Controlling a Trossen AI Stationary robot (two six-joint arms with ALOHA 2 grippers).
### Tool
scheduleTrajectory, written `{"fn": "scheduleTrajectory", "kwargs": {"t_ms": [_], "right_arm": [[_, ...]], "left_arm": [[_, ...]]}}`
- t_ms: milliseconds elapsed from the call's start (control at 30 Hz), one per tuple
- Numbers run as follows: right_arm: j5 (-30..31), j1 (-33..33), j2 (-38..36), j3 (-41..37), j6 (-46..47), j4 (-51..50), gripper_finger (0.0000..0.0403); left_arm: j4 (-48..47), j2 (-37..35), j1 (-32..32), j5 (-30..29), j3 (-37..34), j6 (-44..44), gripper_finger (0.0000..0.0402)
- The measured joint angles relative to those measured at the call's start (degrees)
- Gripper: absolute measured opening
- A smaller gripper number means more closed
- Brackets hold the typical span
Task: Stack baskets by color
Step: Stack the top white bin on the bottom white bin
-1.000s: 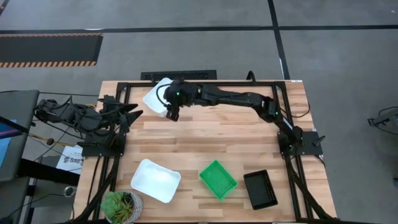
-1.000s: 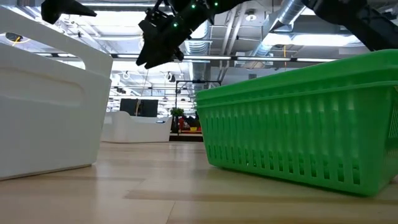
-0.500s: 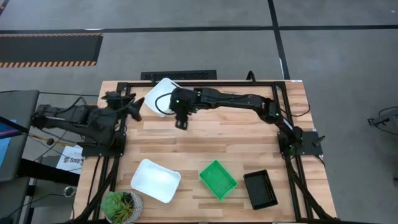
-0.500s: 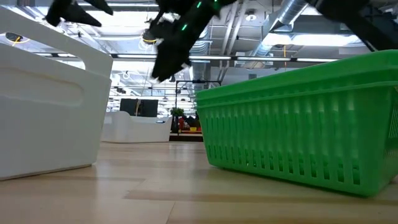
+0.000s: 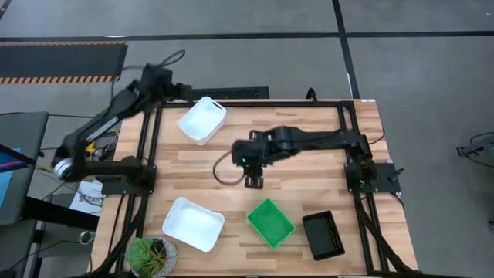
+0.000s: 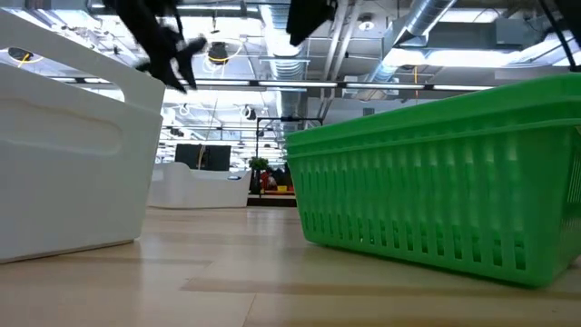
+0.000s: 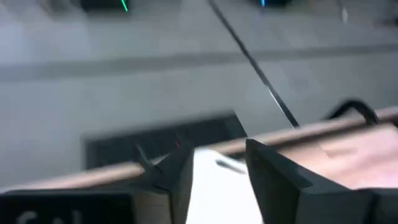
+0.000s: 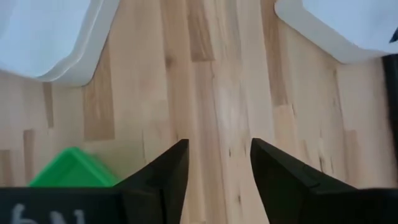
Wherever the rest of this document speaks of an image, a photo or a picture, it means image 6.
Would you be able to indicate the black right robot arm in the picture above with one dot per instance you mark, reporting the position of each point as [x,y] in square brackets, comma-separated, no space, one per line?
[569,13]

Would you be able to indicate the small yellow item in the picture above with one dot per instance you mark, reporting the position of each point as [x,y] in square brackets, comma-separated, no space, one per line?
[282,188]

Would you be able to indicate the green potted plant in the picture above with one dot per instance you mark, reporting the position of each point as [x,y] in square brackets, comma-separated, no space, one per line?
[258,163]

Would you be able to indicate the slanted silver ceiling duct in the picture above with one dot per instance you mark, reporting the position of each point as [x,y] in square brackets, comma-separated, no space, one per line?
[422,18]

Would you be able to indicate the large ribbed ceiling duct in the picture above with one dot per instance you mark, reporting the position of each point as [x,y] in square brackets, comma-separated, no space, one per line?
[283,68]

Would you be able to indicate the long ceiling light strip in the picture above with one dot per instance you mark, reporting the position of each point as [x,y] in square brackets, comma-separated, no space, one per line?
[295,84]

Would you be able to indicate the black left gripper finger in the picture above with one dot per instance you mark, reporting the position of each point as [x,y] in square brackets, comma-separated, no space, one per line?
[190,54]
[168,68]

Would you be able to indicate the person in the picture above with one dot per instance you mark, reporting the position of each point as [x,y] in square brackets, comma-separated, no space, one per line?
[271,181]

